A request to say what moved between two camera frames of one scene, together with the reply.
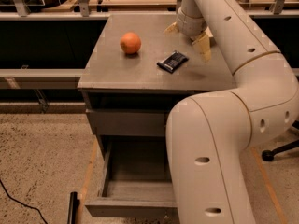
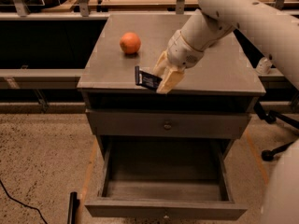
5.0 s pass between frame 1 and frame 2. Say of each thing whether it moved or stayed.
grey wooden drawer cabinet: stayed
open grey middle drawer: stayed
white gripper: moved
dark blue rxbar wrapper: moved
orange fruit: stayed
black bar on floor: stayed
